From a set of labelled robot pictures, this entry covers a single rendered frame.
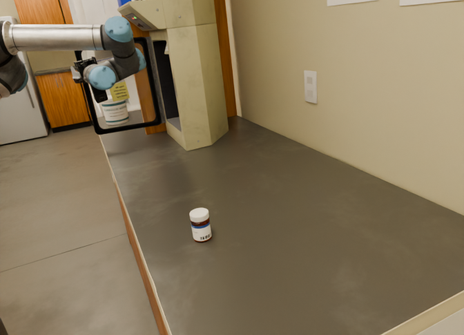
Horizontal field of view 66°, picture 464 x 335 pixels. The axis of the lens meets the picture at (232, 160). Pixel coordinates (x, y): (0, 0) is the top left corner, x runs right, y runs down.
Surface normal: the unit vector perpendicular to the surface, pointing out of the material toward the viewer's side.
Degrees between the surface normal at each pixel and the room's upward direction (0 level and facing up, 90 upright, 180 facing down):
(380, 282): 0
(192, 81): 90
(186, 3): 90
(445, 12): 90
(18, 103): 90
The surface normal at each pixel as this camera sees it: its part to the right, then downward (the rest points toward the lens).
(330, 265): -0.11, -0.92
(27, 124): 0.40, 0.29
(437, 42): -0.91, 0.24
